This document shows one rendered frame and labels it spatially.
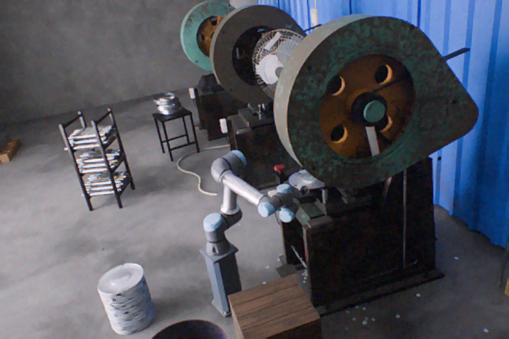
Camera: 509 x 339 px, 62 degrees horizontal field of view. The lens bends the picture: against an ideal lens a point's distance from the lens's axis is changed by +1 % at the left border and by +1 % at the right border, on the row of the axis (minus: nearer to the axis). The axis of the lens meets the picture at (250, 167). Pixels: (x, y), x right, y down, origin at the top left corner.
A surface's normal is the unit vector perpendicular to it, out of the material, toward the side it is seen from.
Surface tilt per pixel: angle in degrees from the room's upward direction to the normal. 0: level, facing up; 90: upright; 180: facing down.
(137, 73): 90
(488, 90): 90
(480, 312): 0
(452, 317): 0
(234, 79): 90
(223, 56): 90
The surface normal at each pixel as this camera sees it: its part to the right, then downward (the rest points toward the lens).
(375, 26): 0.27, 0.37
